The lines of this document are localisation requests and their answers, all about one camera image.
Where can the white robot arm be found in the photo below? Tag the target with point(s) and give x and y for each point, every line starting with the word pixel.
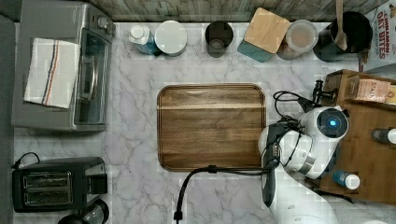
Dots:
pixel 305 146

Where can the bamboo drawer organizer box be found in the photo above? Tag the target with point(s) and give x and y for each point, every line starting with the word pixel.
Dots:
pixel 359 154

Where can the dark wooden cutting board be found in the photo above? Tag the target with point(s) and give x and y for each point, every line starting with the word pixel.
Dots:
pixel 210 124

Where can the white lidded dark canister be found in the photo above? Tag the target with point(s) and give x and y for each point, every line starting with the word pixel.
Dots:
pixel 171 38

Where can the dark empty cup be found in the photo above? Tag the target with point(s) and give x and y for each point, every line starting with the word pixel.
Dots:
pixel 218 37

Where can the blue bottle white cap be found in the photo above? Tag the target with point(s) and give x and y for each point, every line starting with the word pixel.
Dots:
pixel 142 38

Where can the teal canister bamboo lid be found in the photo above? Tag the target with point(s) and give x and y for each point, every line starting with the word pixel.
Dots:
pixel 264 35

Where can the clear jar plastic lid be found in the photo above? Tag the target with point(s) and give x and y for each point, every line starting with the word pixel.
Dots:
pixel 301 37

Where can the black coffee grinder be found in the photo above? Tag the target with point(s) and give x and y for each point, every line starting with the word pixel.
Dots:
pixel 96 213

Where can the striped white dish towel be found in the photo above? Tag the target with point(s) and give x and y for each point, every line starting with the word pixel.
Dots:
pixel 53 72

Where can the black two-slot toaster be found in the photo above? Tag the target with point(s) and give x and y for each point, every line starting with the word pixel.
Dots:
pixel 58 184

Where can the silver toaster oven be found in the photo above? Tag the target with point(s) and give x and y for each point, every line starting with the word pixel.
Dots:
pixel 80 23

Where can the wooden spoon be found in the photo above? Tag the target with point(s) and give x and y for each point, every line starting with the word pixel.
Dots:
pixel 341 37

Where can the blue canister on box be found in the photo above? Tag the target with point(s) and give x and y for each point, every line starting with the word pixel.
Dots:
pixel 346 179

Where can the dark spice bottle white cap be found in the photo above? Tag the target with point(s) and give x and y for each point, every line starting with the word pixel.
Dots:
pixel 386 136

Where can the yellow tea packet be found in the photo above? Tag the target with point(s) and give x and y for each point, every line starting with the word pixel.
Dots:
pixel 391 98

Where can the cinnamon oat bites box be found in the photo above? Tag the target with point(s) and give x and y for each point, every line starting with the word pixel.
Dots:
pixel 380 57

